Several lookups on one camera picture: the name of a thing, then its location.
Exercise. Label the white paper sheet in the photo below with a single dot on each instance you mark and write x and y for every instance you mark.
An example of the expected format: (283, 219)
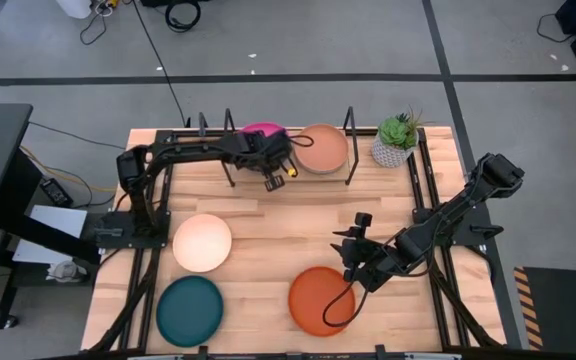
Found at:
(53, 225)

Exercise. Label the pink plate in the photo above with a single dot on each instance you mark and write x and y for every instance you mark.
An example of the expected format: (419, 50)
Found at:
(263, 128)

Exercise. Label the orange plate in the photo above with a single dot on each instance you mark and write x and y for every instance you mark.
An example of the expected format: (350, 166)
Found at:
(313, 300)

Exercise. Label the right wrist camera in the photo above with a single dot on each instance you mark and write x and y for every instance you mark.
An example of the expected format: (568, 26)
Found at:
(363, 220)

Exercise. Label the green succulent plant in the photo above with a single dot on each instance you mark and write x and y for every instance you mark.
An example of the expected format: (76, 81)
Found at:
(393, 131)

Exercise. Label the white triangle-patterned pot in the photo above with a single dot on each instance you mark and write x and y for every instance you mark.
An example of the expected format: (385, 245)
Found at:
(388, 156)

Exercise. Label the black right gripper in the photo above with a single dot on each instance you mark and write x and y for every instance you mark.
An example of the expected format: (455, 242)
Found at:
(375, 262)

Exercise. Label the hazard-striped black mat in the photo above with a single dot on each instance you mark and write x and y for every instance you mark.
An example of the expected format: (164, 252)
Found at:
(568, 310)

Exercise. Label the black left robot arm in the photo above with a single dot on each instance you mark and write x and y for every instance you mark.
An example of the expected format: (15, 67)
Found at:
(188, 149)

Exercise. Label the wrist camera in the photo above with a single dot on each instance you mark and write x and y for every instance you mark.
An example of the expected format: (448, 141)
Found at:
(274, 183)
(363, 220)

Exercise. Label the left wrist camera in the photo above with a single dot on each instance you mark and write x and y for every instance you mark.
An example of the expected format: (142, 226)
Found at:
(274, 183)

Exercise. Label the teal plate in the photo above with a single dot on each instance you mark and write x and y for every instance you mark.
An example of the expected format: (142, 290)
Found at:
(189, 311)

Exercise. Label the cream plate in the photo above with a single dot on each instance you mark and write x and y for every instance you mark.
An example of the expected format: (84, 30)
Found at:
(202, 243)

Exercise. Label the tan terracotta plate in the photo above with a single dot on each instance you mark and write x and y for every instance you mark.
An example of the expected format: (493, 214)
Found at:
(325, 152)

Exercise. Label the white bin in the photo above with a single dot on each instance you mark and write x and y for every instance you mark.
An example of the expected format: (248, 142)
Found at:
(74, 7)

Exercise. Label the black power adapter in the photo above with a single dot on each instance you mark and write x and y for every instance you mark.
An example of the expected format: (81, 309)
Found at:
(57, 192)

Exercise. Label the black metal dish rack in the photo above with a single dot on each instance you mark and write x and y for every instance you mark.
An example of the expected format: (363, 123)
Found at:
(318, 177)

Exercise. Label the black table frame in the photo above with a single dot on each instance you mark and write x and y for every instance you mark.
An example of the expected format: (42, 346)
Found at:
(415, 170)

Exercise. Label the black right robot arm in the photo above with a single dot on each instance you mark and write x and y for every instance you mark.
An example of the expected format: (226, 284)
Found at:
(448, 215)

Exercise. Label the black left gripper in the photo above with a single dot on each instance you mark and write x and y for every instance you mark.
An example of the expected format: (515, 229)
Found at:
(265, 152)

